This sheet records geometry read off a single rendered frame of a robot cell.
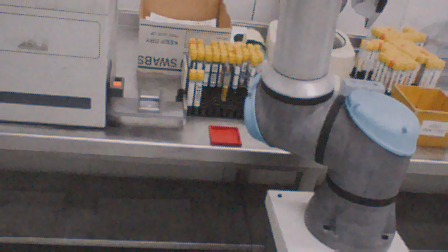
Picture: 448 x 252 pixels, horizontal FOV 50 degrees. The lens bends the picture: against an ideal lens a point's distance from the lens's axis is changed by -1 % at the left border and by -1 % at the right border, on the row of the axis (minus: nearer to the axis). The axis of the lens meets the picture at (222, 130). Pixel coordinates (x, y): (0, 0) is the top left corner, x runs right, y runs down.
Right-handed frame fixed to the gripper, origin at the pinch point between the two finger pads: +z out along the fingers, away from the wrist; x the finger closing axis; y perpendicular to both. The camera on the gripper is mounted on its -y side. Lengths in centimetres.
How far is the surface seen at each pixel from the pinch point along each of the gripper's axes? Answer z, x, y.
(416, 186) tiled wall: 84, -56, -63
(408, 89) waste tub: 16.1, -2.2, -15.7
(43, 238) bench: 86, -7, 80
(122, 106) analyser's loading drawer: 21, 15, 54
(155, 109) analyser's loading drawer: 20, 17, 46
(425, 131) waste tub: 20.7, 10.5, -17.2
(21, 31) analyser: 5, 21, 72
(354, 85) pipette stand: 15.2, 1.8, -0.1
